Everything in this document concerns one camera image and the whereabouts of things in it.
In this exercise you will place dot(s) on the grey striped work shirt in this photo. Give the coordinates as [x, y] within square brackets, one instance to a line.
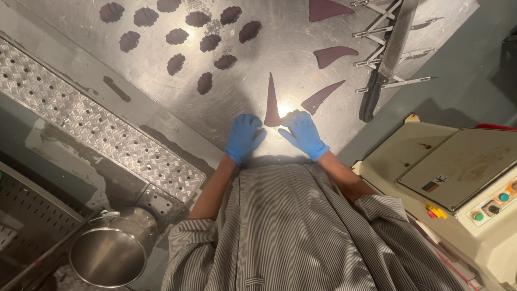
[291, 234]

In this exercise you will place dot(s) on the curved purple dough triangle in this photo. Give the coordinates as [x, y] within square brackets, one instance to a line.
[319, 99]

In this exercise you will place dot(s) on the wide purple dough triangle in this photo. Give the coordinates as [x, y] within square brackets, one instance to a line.
[331, 55]

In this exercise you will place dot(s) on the person's right hand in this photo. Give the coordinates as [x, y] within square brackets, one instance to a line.
[305, 135]

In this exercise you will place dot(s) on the narrow purple dough triangle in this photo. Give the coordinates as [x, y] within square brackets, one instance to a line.
[272, 103]

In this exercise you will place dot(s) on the person's left hand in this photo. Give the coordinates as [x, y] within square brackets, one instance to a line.
[241, 139]

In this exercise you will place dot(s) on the cream dough sheeter machine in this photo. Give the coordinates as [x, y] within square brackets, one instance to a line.
[452, 169]

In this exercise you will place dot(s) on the stainless steel pot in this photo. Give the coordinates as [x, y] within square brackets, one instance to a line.
[111, 252]

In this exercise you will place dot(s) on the perforated checker plate grate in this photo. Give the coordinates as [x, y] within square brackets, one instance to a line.
[93, 125]

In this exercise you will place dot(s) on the group of rolled purple croissants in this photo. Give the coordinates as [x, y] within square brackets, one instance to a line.
[176, 36]

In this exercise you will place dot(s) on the perforated grey metal rack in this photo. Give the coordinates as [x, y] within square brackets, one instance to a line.
[28, 218]

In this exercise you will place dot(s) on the expandable steel dough cutter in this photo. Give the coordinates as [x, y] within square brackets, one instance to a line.
[373, 31]

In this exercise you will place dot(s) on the large purple dough triangle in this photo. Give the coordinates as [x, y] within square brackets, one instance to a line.
[325, 9]

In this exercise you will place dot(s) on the red object behind machine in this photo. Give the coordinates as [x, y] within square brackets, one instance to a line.
[496, 126]

